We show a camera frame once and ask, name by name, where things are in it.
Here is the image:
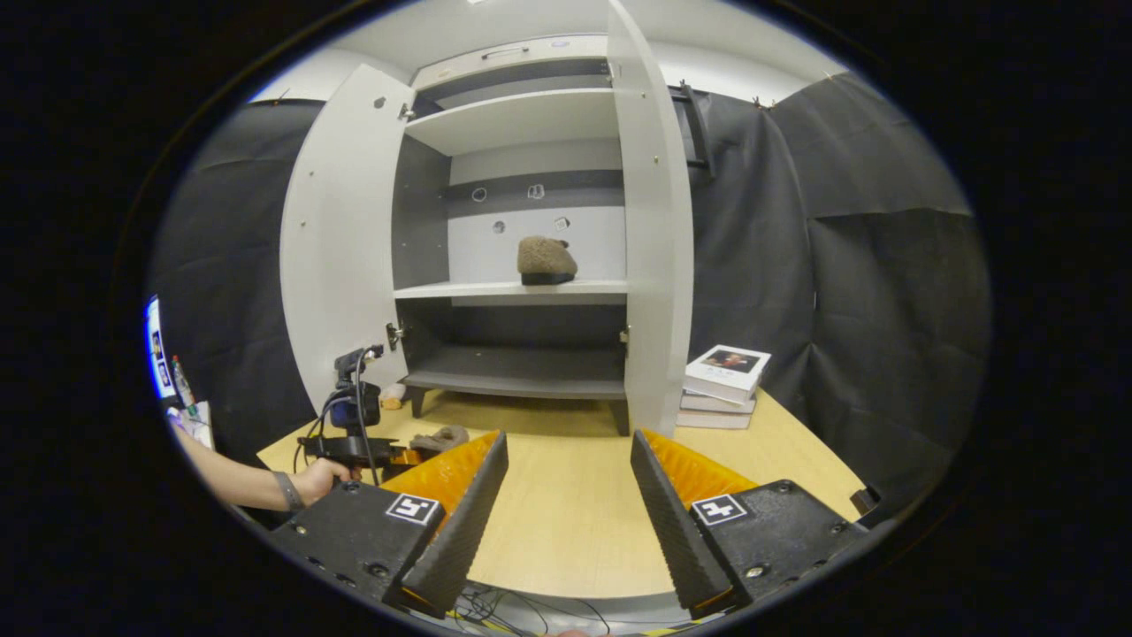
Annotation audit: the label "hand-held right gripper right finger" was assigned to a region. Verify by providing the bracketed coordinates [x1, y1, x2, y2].
[630, 429, 872, 620]

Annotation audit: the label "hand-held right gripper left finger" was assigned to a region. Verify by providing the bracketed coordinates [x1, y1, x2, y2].
[270, 431, 511, 620]

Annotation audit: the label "brown fuzzy shoe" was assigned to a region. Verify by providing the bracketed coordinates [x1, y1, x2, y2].
[409, 425, 470, 454]
[516, 235, 578, 286]

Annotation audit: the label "white cabinet door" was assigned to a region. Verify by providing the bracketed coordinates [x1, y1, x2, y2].
[606, 0, 715, 436]
[279, 64, 417, 415]

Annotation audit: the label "white shoe cabinet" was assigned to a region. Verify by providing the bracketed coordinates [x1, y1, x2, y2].
[392, 34, 631, 436]

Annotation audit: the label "grey wristband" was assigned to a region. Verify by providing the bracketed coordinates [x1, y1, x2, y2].
[272, 471, 306, 514]

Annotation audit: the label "plain white book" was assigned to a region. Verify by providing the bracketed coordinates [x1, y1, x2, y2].
[675, 407, 753, 431]
[679, 389, 758, 415]

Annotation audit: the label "white book with dark picture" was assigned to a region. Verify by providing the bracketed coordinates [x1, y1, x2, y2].
[683, 344, 772, 403]

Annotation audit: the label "blue edged screen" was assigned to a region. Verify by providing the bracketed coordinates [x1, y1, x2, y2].
[144, 295, 178, 401]

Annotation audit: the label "tangled black cables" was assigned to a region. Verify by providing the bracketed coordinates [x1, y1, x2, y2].
[442, 582, 624, 636]

